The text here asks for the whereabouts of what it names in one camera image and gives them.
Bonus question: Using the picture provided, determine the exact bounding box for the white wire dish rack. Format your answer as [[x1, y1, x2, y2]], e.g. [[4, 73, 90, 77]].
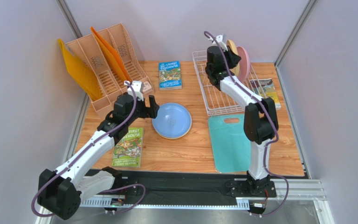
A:
[[193, 46, 260, 117]]

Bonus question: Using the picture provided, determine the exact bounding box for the white charger cube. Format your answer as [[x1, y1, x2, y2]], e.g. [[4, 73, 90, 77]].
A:
[[142, 81, 153, 94]]

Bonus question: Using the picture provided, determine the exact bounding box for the blue plate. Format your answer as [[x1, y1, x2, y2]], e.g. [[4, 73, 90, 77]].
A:
[[151, 103, 193, 128]]

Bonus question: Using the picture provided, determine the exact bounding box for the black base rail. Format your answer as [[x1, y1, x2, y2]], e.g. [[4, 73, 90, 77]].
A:
[[113, 171, 277, 206]]

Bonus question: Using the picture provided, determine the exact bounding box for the book beside dish rack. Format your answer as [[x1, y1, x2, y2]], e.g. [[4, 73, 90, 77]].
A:
[[249, 78, 281, 110]]

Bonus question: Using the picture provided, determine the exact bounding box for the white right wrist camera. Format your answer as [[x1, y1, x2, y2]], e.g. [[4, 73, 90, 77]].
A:
[[210, 34, 228, 52]]

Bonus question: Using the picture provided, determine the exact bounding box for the pink plastic file organizer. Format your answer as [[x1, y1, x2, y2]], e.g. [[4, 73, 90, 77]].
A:
[[64, 23, 155, 118]]

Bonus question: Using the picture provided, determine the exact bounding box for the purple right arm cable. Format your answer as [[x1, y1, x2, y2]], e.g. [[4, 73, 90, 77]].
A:
[[204, 30, 290, 217]]

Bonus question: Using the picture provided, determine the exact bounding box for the green treehouse book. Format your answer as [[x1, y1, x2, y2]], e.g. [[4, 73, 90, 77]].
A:
[[111, 127, 144, 168]]

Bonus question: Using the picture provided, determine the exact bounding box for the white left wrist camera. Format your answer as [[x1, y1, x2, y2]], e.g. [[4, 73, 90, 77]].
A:
[[124, 81, 144, 101]]

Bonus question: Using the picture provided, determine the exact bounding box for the orange folder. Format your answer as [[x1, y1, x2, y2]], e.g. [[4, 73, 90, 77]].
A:
[[90, 26, 132, 82]]

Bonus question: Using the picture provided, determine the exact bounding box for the blue treehouse book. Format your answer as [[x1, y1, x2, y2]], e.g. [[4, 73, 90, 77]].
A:
[[158, 61, 182, 90]]

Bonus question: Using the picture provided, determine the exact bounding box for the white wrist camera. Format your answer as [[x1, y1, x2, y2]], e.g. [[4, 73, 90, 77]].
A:
[[210, 34, 228, 52], [124, 81, 144, 101]]

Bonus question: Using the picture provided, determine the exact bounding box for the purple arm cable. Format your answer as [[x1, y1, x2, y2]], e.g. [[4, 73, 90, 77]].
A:
[[31, 81, 147, 218], [204, 30, 290, 217]]

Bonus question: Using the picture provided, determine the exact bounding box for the pink plate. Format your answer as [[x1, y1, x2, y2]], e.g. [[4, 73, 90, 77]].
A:
[[237, 46, 251, 82]]

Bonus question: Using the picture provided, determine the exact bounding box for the beige plate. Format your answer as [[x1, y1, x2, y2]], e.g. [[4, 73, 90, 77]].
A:
[[154, 126, 191, 139], [227, 39, 240, 76]]

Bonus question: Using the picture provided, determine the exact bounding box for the teal cutting board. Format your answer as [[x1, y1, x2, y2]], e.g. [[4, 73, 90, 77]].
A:
[[208, 114, 268, 179]]

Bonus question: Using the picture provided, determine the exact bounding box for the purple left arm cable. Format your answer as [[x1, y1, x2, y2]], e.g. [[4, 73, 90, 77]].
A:
[[31, 81, 147, 218]]

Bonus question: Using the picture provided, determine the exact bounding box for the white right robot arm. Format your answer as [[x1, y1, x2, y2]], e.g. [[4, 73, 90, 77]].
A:
[[205, 46, 279, 188]]

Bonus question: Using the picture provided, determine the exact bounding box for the yellow folder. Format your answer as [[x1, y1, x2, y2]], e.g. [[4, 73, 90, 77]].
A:
[[57, 39, 103, 101]]

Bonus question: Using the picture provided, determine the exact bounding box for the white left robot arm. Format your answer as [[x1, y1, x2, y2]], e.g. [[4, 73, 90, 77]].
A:
[[31, 92, 159, 220]]

